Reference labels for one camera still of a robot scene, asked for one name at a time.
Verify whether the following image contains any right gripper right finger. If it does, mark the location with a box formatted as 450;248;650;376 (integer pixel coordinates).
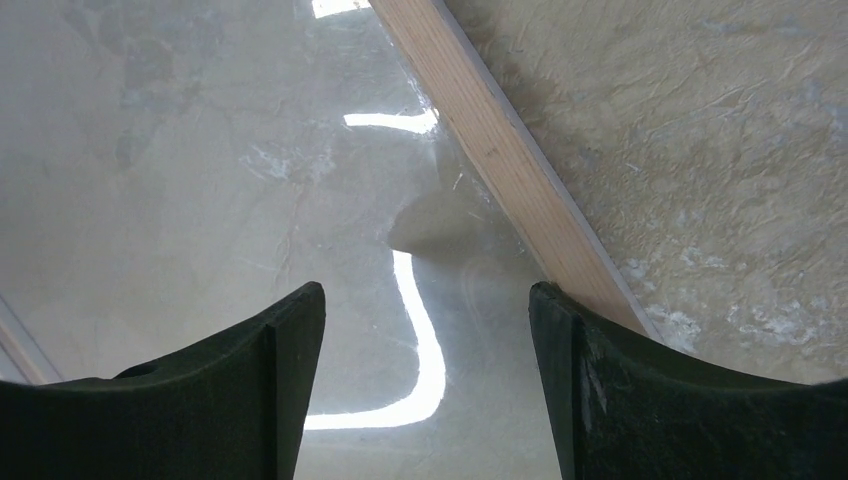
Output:
529;282;847;479

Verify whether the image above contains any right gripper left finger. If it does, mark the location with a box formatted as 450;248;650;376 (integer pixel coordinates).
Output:
1;282;326;479

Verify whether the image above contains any clear acrylic sheet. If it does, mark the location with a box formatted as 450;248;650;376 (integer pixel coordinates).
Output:
1;1;560;479

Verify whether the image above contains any wooden picture frame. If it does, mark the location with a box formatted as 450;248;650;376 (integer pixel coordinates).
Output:
1;1;656;391

